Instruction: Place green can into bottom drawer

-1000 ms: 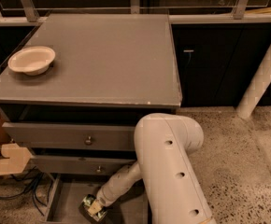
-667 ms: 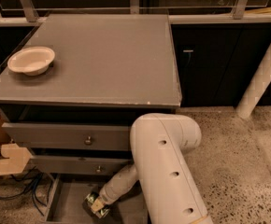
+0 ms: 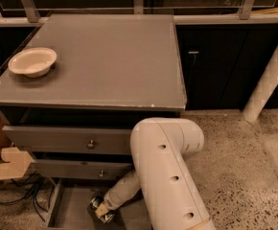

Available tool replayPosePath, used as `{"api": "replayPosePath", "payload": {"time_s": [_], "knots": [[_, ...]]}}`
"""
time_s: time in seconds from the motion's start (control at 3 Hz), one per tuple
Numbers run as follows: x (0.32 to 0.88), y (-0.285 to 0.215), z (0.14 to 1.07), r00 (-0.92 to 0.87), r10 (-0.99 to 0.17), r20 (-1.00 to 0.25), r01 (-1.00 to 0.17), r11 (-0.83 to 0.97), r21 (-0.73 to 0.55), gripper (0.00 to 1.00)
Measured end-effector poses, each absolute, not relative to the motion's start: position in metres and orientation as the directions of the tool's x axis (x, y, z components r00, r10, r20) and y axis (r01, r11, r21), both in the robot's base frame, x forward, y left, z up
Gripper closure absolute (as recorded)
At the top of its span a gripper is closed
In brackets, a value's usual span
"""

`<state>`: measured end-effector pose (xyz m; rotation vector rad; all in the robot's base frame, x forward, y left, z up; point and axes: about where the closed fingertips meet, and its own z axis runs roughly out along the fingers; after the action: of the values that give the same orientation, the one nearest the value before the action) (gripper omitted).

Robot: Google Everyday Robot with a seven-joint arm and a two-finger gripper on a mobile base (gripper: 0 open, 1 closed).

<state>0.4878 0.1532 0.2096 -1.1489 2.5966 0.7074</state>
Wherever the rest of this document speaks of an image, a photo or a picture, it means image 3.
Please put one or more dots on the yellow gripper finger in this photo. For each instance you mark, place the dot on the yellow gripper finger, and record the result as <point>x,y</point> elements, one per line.
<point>101,211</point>

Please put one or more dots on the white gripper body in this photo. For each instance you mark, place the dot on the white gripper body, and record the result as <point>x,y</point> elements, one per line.
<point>114,195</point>

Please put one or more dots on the crushed green can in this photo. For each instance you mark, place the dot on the crushed green can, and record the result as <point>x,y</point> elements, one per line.
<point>94,203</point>

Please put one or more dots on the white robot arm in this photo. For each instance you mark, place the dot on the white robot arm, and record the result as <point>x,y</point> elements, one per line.
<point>157,147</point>

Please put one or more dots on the grey bottom drawer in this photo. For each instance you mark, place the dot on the grey bottom drawer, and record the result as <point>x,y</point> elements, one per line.
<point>70,208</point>

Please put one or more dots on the grey drawer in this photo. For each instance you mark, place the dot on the grey drawer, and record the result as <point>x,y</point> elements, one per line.
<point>77,169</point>
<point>57,131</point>
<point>70,208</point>

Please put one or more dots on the grey middle drawer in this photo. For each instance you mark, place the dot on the grey middle drawer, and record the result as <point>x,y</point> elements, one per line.
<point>77,169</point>

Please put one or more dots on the grey top drawer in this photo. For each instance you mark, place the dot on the grey top drawer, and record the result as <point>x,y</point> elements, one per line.
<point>57,131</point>

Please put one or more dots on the grey drawer cabinet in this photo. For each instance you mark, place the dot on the grey drawer cabinet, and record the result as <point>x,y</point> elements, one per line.
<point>106,62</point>

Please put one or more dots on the dark low cabinet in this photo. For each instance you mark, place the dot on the dark low cabinet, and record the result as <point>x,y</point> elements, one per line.
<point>223,63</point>

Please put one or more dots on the metal railing frame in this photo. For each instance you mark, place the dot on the metal railing frame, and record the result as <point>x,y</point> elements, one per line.
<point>28,13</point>

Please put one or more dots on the white angled post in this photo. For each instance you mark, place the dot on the white angled post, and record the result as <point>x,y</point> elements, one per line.
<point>263,90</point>

